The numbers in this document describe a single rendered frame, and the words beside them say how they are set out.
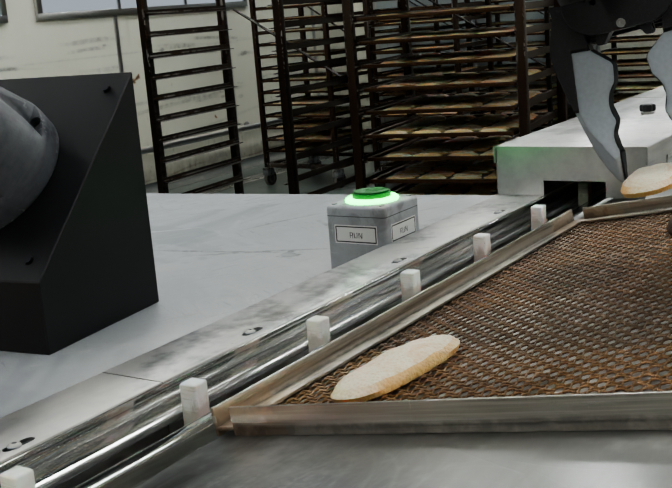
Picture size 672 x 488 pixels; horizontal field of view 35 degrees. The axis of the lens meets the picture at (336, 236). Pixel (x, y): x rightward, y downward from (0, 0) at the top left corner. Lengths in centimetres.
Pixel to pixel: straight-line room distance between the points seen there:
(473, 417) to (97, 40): 637
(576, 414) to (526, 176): 81
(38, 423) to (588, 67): 42
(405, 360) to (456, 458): 13
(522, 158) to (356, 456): 81
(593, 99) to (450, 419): 33
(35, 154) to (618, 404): 67
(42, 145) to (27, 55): 540
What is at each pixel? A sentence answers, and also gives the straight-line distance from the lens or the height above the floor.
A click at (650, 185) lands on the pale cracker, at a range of 68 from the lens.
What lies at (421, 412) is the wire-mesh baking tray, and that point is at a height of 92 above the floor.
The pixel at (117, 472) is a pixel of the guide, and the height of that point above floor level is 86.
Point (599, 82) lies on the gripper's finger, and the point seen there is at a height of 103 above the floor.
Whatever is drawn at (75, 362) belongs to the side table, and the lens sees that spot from 91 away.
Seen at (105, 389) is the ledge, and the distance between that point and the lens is 70.
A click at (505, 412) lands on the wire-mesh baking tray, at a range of 44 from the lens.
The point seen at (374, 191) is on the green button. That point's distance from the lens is 107.
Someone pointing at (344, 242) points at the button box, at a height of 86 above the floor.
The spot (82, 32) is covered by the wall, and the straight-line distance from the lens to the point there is 668.
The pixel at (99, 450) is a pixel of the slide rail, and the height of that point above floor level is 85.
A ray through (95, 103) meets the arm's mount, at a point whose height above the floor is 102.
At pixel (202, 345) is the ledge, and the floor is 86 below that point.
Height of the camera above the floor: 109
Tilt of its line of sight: 12 degrees down
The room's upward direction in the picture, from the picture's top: 5 degrees counter-clockwise
